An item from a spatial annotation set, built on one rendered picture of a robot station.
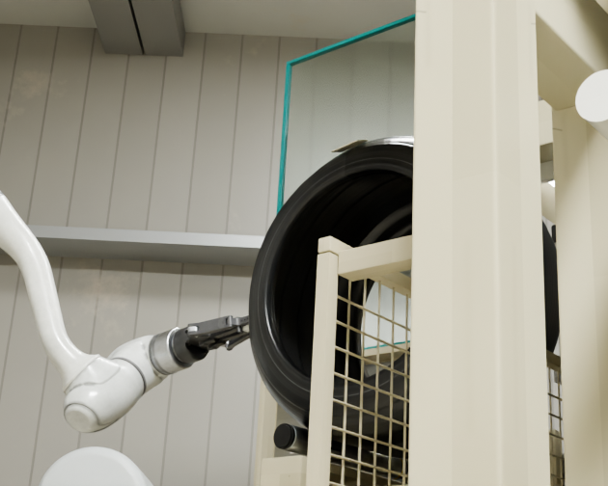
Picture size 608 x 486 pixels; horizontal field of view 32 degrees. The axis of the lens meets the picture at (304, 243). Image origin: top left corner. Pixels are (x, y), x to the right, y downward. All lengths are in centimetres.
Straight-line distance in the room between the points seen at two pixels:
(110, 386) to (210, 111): 358
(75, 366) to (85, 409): 10
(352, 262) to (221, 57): 461
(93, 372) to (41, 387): 305
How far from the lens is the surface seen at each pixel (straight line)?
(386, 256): 117
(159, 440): 504
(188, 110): 561
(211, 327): 212
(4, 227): 233
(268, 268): 195
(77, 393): 213
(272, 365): 189
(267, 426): 283
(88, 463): 439
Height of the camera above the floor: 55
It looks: 21 degrees up
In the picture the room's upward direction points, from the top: 3 degrees clockwise
